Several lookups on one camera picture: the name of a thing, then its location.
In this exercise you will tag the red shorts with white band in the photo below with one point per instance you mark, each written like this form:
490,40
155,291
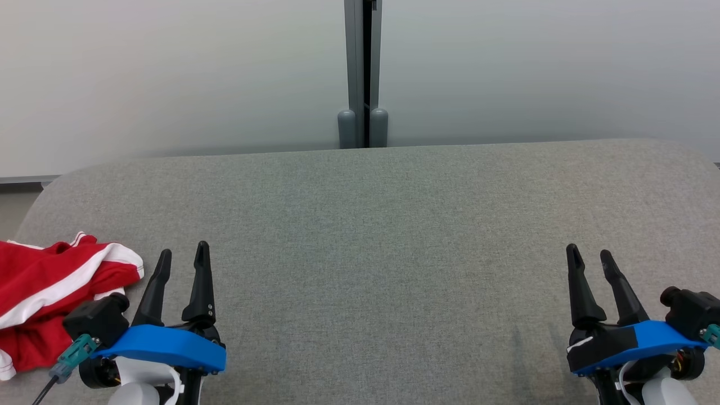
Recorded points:
34,270

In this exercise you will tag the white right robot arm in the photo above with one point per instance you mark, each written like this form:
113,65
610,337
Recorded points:
666,391

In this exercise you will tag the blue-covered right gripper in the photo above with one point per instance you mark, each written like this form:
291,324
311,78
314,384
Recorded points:
619,343

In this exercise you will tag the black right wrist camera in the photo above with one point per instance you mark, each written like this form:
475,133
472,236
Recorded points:
692,312

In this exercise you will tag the grey rounded post foot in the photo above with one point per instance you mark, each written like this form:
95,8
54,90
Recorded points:
346,129
379,128

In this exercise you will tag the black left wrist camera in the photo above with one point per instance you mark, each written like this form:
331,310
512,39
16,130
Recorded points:
98,318

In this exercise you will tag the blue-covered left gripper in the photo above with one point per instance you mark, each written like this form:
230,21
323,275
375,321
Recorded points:
169,346

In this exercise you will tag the grey vertical partition post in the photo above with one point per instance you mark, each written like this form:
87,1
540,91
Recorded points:
355,56

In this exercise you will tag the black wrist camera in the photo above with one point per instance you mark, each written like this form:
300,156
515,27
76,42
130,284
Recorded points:
98,318
692,312

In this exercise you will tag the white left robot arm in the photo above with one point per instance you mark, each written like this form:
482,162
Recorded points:
138,391

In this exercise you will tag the grey partition floor rail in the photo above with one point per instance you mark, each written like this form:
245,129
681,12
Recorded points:
28,180

